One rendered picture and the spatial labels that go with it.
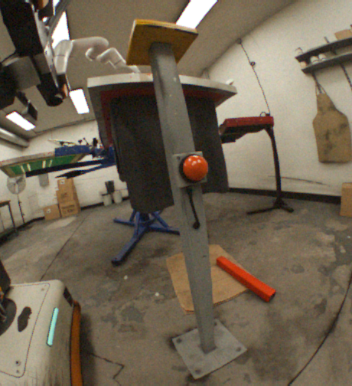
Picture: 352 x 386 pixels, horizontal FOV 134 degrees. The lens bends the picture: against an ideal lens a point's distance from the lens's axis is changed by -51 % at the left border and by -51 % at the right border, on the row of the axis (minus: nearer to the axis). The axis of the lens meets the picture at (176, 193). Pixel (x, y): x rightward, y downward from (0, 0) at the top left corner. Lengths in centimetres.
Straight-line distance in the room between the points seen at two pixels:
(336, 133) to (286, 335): 199
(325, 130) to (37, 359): 266
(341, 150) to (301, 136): 64
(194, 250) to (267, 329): 57
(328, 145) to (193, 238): 208
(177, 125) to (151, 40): 20
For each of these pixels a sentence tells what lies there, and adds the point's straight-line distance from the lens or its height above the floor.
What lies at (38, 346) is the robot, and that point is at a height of 27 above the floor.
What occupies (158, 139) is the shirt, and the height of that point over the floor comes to 77.
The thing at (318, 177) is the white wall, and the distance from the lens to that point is 232.
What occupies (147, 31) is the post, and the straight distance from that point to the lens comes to 34.
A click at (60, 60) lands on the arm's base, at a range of 84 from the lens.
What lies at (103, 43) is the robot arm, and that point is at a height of 153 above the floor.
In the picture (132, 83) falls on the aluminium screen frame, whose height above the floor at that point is 95.
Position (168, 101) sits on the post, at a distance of 26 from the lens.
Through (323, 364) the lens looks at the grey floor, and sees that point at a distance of 76.
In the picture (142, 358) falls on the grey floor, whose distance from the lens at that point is 73.
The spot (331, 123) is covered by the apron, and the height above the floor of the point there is 100.
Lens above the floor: 65
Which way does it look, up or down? 8 degrees down
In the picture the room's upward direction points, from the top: 10 degrees counter-clockwise
